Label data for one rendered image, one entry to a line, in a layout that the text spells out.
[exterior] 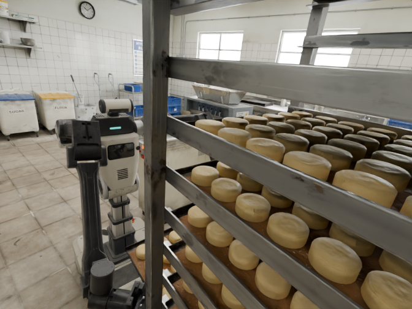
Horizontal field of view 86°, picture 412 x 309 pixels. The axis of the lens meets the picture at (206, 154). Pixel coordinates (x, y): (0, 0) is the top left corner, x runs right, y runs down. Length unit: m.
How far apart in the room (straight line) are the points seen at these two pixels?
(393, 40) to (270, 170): 0.46
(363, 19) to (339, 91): 4.82
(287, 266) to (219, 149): 0.15
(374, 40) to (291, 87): 0.44
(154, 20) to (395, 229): 0.34
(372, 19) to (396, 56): 0.72
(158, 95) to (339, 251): 0.31
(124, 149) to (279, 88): 1.14
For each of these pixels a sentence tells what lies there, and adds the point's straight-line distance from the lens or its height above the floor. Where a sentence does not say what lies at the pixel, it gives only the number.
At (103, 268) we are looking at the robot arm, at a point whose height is 1.00.
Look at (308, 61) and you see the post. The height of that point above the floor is 1.55.
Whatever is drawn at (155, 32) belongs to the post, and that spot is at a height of 1.54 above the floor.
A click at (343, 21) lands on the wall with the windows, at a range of 5.07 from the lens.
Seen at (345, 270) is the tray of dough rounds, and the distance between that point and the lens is 0.29.
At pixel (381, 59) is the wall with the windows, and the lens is 4.88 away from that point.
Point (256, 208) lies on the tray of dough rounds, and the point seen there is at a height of 1.33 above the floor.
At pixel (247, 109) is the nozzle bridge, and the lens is 2.29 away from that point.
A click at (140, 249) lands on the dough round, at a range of 0.82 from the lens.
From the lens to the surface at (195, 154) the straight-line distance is 2.17.
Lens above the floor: 1.51
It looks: 21 degrees down
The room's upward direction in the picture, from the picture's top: 6 degrees clockwise
